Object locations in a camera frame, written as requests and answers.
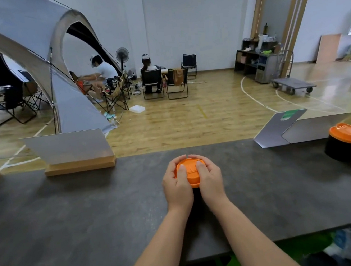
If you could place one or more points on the person's left hand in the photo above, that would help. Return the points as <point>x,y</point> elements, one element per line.
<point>177,191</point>

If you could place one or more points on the person's right hand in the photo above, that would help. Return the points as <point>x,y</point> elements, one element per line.
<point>211,186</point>

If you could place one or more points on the person's right thumb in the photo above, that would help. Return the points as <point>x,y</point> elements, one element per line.
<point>201,170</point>

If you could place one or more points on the person's left thumb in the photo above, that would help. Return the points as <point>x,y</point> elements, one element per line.
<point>182,173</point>

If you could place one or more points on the black container with orange lid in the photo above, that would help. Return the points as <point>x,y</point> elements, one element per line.
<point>347,143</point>
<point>192,175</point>

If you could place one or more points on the person's right forearm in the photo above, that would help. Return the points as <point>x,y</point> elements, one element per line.
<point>252,242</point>

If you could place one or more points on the person's left forearm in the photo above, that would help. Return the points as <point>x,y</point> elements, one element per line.
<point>157,250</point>

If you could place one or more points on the white flat box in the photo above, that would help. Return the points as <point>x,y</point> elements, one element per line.
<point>137,109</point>

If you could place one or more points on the black folding chair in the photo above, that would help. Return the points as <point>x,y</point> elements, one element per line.
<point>177,85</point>
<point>189,64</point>
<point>152,83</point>
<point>12,104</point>

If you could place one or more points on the folded grey metal sheet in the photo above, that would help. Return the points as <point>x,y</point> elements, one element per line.
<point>291,127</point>

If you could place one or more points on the tan folding chair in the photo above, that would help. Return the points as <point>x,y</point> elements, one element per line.
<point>116,92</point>

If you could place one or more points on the clear sign in wooden base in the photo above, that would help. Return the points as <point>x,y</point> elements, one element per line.
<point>71,151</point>

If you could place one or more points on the black shelf unit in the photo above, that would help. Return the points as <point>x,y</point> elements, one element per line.
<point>253,57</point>

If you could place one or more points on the grey platform trolley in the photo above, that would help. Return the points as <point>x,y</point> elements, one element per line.
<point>293,83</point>

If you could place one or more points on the green plastic bag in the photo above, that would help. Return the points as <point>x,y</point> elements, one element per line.
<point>305,244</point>

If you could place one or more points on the black standing fan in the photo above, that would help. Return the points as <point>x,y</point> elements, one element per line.
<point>122,60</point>

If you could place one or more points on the brown cardboard sheet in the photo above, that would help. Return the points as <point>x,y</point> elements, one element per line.
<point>328,48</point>

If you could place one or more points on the grey dome tent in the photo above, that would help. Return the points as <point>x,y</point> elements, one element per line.
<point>28,59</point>

